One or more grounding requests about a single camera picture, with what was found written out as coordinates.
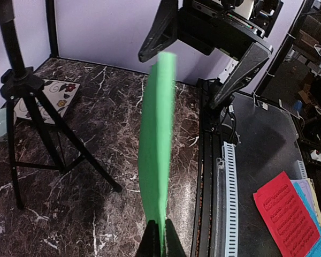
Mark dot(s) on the green sheet music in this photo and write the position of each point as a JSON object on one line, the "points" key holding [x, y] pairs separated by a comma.
{"points": [[155, 141]]}

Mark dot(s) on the floral square plate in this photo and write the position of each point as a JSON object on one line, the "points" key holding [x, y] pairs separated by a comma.
{"points": [[60, 93]]}

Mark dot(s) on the stack of coloured papers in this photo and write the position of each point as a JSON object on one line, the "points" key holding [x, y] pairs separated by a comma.
{"points": [[306, 192]]}

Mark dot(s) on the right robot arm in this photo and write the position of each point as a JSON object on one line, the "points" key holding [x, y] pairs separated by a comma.
{"points": [[261, 13]]}

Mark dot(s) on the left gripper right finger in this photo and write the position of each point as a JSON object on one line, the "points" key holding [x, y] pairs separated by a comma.
{"points": [[173, 247]]}

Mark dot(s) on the red sheet music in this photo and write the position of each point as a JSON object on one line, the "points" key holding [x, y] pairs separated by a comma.
{"points": [[286, 216]]}

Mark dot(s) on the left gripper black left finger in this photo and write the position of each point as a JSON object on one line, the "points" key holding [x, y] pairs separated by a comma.
{"points": [[150, 242]]}

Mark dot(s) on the white slotted cable duct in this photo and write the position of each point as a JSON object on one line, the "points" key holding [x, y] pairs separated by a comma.
{"points": [[227, 223]]}

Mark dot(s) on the black front rail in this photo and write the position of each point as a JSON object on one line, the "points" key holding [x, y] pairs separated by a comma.
{"points": [[205, 222]]}

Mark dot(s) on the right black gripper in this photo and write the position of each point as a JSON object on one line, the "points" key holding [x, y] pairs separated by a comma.
{"points": [[205, 26]]}

